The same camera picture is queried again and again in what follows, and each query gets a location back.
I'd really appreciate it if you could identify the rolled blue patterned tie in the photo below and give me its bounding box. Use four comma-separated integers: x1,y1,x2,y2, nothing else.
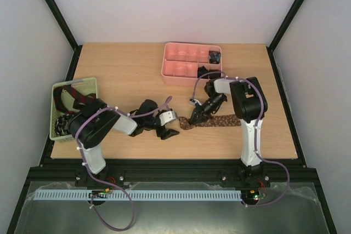
208,50,222,64

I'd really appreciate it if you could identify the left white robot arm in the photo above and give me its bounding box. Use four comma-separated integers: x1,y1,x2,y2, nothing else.
68,97,179,187

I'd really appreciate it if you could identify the green perforated basket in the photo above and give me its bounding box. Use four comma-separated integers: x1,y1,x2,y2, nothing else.
49,77,98,142

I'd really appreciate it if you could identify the pink compartment organizer box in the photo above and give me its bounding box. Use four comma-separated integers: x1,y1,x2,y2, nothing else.
161,42,223,86

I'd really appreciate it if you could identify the rolled black tie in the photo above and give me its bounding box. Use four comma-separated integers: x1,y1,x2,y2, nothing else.
197,66,209,79
208,71,222,79

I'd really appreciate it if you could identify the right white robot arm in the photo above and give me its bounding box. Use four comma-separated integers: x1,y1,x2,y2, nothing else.
189,77,268,189

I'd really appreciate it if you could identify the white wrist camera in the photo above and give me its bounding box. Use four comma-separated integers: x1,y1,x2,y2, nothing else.
189,98,202,106
159,110,178,125

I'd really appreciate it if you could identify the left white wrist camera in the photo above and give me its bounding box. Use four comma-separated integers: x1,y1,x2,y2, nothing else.
159,110,178,125

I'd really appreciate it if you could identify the brown floral tie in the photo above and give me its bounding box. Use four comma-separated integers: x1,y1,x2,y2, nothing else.
178,115,241,130

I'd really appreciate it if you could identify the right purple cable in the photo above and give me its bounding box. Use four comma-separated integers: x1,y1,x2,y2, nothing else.
191,71,291,208

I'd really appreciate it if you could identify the black aluminium frame rail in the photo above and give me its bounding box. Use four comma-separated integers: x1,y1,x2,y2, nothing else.
26,159,320,189

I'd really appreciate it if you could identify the red black striped tie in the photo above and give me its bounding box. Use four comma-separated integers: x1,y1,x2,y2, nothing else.
53,85,97,114

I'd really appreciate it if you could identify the rolled black tie right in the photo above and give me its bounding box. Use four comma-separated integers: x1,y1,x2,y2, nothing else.
208,71,222,79

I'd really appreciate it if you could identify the light blue cable duct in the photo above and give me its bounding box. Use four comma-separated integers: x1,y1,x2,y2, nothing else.
33,190,242,202

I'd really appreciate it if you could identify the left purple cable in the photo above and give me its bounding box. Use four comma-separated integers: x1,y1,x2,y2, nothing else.
75,95,173,231

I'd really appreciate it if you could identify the purple cable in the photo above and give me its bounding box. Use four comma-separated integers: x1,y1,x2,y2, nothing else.
191,71,291,208
75,95,173,231

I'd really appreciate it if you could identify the rolled black tie left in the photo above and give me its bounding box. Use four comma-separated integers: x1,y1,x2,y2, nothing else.
197,66,209,79

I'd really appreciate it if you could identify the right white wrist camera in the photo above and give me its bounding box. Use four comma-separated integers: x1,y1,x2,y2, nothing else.
189,98,202,106

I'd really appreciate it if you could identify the black white patterned tie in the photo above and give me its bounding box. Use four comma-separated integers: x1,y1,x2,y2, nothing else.
54,114,73,136

